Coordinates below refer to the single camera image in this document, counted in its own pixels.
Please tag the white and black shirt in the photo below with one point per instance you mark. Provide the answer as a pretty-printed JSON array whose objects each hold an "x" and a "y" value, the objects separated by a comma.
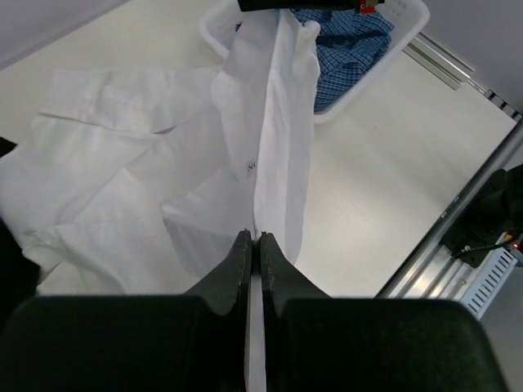
[{"x": 131, "y": 182}]

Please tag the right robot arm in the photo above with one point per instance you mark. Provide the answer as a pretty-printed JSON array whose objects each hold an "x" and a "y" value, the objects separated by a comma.
[{"x": 491, "y": 220}]

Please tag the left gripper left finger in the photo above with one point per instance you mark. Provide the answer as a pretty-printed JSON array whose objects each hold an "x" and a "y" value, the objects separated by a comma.
[{"x": 194, "y": 341}]

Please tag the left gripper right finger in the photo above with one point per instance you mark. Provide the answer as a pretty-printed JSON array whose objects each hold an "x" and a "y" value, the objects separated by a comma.
[{"x": 318, "y": 343}]

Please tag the white plastic basket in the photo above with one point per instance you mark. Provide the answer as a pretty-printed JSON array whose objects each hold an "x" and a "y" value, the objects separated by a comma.
[{"x": 353, "y": 49}]

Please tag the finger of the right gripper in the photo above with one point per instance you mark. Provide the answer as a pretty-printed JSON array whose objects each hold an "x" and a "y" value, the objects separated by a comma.
[{"x": 359, "y": 6}]

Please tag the white slotted cable duct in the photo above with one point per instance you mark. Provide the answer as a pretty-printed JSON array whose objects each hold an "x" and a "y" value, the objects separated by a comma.
[{"x": 493, "y": 273}]

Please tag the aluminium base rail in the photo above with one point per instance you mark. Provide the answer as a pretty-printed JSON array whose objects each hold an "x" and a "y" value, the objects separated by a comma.
[{"x": 428, "y": 271}]

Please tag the blue plaid shirt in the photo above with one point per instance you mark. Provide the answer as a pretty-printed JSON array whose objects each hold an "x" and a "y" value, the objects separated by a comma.
[{"x": 285, "y": 65}]

